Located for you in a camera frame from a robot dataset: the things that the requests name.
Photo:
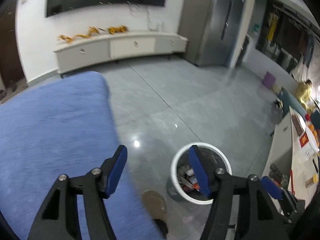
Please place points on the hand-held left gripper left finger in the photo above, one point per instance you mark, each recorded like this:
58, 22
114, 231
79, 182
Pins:
116, 172

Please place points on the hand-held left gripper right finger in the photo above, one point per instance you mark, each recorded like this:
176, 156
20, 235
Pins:
200, 172

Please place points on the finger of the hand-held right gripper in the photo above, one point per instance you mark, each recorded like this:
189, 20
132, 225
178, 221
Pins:
272, 187

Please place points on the red orange snack wrapper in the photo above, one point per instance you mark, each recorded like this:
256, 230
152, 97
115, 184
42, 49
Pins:
194, 186

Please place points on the white round trash bin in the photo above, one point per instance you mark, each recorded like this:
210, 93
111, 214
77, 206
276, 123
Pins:
175, 190

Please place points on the white side table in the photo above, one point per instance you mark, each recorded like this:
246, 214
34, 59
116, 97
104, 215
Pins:
282, 142

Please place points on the red white box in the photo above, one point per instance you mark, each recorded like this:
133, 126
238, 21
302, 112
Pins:
307, 142

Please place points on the blue fluffy rug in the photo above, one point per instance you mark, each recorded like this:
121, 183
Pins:
55, 120

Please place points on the purple stool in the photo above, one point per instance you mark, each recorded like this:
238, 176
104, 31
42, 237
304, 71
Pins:
268, 80

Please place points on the white television cabinet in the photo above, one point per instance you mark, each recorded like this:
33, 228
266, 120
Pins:
125, 46

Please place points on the dark shoe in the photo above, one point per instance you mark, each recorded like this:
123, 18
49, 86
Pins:
2, 94
11, 86

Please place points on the long golden dragon ornament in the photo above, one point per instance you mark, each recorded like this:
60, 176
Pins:
80, 35

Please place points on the short golden ornament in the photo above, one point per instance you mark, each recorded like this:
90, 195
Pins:
117, 29

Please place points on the grey steel refrigerator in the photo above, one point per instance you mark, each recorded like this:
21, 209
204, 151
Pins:
212, 22

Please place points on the dark brown entrance door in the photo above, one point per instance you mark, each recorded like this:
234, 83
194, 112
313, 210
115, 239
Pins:
10, 50

